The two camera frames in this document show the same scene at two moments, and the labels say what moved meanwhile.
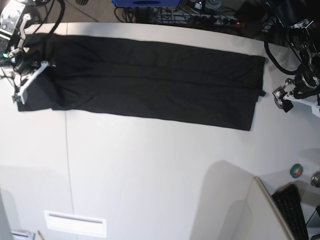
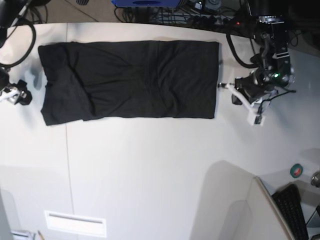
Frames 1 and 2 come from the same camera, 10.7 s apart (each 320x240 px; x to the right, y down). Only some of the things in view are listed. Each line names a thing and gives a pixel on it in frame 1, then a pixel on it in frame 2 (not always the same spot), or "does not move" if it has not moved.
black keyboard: x=288 y=198 does not move
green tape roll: x=296 y=170 does not move
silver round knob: x=315 y=179 does not move
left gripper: x=25 y=64 to x=24 y=97
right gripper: x=306 y=84 to x=254 y=85
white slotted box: x=75 y=224 does not move
